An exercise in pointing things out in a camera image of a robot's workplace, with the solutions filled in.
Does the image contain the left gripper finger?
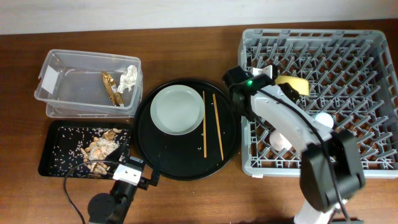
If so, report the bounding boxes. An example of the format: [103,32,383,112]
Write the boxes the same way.
[149,152,161,187]
[105,141,127,162]

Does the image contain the yellow bowl with food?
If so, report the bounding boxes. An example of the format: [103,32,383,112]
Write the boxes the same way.
[275,75,310,96]

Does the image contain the light blue cup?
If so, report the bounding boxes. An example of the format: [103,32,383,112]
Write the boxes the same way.
[313,112,334,128]

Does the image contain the pink cup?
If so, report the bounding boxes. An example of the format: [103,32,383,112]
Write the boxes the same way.
[269,130,292,151]

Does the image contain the grey plate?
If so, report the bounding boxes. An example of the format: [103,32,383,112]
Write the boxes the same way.
[150,85,205,136]

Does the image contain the wooden chopstick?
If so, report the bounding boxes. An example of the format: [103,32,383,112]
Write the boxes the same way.
[202,91,207,158]
[213,94,224,161]

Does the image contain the white napkin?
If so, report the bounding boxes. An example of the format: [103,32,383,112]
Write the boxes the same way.
[118,65,138,93]

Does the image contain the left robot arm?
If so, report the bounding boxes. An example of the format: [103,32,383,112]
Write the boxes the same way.
[87,144,165,223]

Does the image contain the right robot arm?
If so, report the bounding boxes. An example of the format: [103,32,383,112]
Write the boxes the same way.
[222,64,366,223]

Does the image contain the grey dishwasher rack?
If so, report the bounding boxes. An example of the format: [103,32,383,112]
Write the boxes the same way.
[238,29,397,179]

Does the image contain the rice and shell scraps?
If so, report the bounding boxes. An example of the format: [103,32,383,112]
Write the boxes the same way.
[48,126,129,179]

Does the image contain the black rectangular tray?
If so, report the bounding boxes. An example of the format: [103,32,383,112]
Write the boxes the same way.
[38,120,132,179]

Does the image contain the black round tray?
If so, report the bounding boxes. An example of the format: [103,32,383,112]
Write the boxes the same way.
[132,78,241,180]

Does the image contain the clear plastic bin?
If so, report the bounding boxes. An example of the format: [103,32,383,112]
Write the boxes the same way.
[34,49,143,118]

